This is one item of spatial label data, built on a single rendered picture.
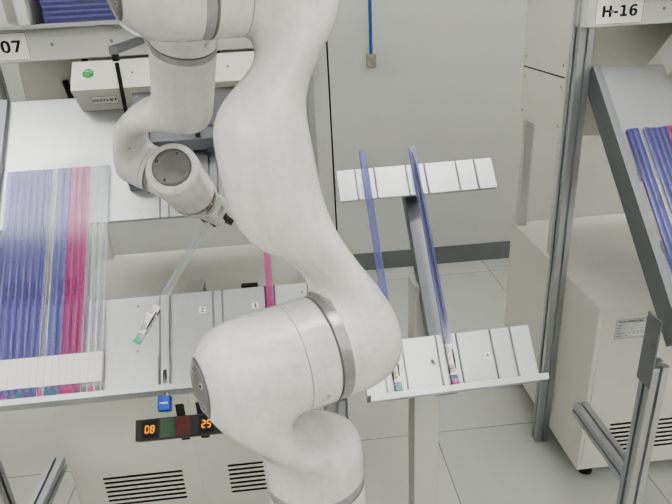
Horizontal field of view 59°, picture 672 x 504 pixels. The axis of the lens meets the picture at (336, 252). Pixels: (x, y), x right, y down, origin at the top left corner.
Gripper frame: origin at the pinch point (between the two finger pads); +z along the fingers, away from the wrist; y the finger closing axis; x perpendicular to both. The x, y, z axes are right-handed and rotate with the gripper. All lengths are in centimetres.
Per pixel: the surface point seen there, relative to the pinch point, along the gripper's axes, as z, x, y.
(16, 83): 138, -36, 150
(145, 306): 5.0, 22.4, 4.9
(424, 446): 30, 25, -64
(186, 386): 0.1, 32.6, -11.5
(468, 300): 171, -39, -84
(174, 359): 3.2, 29.3, -6.2
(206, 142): 7.6, -15.7, 11.0
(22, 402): -1, 49, 15
